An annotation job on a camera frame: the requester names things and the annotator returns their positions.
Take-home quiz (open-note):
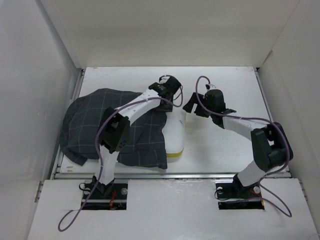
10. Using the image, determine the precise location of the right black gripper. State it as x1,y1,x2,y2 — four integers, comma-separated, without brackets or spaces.
182,92,215,118

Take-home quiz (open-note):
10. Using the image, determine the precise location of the white pillow yellow edge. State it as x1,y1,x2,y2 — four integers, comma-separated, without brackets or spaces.
162,109,186,158

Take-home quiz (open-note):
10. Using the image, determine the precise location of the dark grey checked pillowcase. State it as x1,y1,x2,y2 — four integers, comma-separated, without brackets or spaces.
59,88,168,170

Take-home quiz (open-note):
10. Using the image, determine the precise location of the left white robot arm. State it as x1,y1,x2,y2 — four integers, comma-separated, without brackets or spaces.
89,75,183,199

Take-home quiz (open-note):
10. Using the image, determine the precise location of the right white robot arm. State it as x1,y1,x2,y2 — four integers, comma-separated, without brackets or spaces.
183,89,294,199

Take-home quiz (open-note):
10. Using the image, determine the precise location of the front white foam board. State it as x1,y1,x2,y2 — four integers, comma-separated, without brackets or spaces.
28,178,318,240

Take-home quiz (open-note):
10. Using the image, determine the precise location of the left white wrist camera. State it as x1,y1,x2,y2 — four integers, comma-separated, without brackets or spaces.
159,75,170,84

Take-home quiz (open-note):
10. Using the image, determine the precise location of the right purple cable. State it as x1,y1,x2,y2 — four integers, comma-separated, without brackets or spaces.
195,75,294,218

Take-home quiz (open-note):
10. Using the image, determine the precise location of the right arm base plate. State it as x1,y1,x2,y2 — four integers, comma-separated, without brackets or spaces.
214,181,265,210

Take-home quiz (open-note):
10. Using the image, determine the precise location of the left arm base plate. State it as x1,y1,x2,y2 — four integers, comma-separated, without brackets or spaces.
78,181,128,211

